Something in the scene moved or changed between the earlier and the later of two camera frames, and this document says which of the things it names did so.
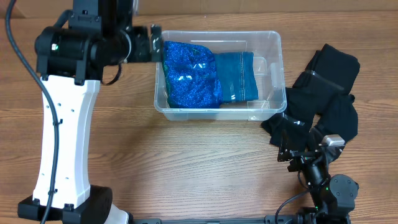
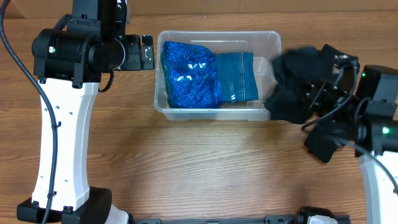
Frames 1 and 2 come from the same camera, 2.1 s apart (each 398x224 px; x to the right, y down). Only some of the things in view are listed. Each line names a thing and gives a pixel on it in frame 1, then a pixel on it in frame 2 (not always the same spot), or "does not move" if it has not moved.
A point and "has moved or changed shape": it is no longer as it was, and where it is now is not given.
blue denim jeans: (237, 76) does not move
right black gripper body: (301, 157) to (322, 98)
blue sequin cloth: (191, 76) does not move
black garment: (330, 73) has moved or changed shape
